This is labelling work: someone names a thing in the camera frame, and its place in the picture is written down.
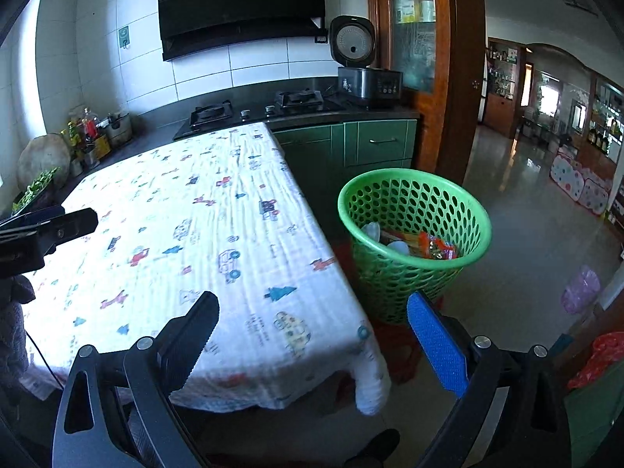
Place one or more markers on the bowl of green vegetables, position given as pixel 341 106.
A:
pixel 34 190

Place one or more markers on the wooden glass display cabinet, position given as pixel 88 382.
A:
pixel 439 46

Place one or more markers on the red plastic bag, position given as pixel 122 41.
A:
pixel 607 349

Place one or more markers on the polka dot play tent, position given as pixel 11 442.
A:
pixel 580 184

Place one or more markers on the black gas stove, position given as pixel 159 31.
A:
pixel 285 104

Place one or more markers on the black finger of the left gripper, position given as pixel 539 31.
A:
pixel 29 245

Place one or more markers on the red plastic stool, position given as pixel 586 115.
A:
pixel 398 344

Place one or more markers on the condiment bottles group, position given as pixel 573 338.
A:
pixel 91 138

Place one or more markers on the black rice cooker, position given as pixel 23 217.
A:
pixel 352 42

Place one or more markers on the black range hood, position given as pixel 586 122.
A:
pixel 190 26

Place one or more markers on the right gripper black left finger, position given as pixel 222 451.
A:
pixel 115 409

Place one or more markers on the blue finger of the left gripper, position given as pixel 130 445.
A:
pixel 33 217

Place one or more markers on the green plastic trash basket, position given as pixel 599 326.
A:
pixel 405 202

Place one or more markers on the pink plastic bag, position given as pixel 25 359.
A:
pixel 581 291

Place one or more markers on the white printed tablecloth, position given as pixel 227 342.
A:
pixel 218 213

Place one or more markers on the round wooden cutting board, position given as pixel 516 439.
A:
pixel 42 154

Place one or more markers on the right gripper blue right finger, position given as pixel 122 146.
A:
pixel 532 429

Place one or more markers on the white paper cup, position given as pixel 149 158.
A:
pixel 374 231

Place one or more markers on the green kitchen cabinet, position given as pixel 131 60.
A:
pixel 324 158

